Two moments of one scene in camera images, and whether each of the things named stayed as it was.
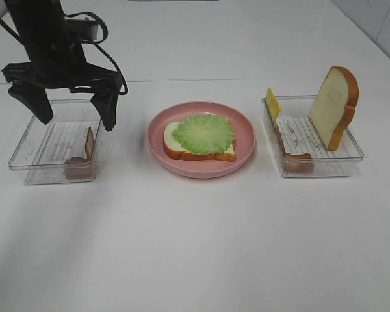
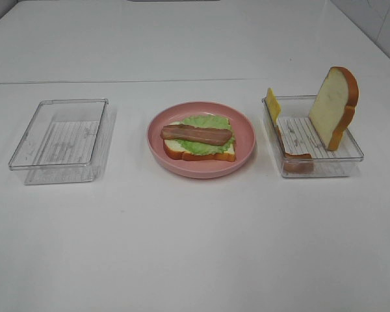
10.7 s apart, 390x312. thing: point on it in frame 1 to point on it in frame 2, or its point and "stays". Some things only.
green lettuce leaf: [205, 134] stays
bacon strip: [78, 168] to [190, 133]
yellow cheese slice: [273, 104] stays
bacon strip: [295, 162] stays
